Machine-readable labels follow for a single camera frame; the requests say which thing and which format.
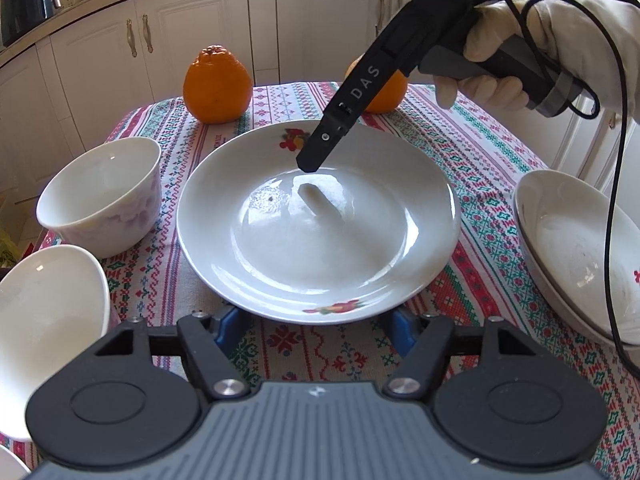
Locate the far white floral bowl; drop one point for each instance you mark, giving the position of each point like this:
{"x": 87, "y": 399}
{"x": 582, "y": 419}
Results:
{"x": 107, "y": 199}

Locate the large white floral bowl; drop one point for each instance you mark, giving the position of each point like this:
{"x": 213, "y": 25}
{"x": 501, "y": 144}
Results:
{"x": 54, "y": 304}

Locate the small white floral bowl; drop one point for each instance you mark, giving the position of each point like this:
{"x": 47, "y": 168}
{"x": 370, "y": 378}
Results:
{"x": 11, "y": 467}

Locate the patterned red green tablecloth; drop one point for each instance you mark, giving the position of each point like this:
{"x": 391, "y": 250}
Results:
{"x": 486, "y": 276}

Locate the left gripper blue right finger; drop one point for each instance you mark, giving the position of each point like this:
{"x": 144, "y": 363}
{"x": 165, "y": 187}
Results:
{"x": 424, "y": 345}

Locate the white gloved right hand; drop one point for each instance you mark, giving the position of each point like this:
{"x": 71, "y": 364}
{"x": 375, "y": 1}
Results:
{"x": 567, "y": 36}

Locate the black air fryer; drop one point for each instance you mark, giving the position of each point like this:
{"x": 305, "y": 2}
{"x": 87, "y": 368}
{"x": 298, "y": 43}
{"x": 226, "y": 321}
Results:
{"x": 18, "y": 17}

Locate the white kitchen cabinets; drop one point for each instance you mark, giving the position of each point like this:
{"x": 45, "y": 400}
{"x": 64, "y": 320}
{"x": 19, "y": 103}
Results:
{"x": 66, "y": 84}

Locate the white plate with fruit print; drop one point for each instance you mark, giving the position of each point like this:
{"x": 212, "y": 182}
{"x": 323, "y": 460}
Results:
{"x": 553, "y": 189}

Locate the bumpy top orange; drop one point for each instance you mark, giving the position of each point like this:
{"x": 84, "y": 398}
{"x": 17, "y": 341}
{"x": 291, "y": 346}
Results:
{"x": 217, "y": 87}

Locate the orange with green leaf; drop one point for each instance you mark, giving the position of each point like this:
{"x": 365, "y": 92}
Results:
{"x": 390, "y": 96}

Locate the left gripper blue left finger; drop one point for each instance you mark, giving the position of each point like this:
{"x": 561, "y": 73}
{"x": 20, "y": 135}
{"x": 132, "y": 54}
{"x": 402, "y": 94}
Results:
{"x": 207, "y": 341}

